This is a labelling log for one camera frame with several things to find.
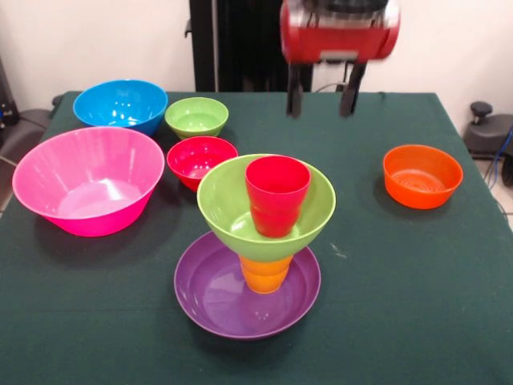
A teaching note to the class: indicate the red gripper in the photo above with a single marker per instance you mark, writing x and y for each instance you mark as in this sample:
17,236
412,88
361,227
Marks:
340,40

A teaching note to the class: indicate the red plastic cup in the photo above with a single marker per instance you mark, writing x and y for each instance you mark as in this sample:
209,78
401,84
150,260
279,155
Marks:
276,208

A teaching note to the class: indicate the large green plastic bowl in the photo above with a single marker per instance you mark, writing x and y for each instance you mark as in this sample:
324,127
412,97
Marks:
220,200

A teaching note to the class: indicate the orange plastic cup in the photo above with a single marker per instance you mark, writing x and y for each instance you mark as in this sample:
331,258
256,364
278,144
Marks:
264,276

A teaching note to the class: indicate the blue plastic bowl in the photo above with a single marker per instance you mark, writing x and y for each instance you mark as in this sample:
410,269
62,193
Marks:
120,100

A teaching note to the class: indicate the purple plastic bowl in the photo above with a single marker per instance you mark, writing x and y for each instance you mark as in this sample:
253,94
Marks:
216,301

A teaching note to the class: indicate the orange plastic bowl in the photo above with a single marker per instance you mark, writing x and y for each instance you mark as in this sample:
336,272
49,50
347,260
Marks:
421,172

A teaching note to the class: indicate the small green plastic bowl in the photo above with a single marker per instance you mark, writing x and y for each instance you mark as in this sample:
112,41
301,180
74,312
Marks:
196,116

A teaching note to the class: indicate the small red plastic bowl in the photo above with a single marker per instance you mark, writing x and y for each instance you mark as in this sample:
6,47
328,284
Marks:
192,160

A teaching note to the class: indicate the large pink plastic bowl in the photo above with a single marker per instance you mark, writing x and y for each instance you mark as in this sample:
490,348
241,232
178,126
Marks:
100,160

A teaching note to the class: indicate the dark green table cloth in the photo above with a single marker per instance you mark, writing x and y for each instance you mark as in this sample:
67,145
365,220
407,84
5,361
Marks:
256,361

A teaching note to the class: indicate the black pedestal leg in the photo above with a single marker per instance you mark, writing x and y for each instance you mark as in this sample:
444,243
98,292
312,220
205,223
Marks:
24,132
489,136

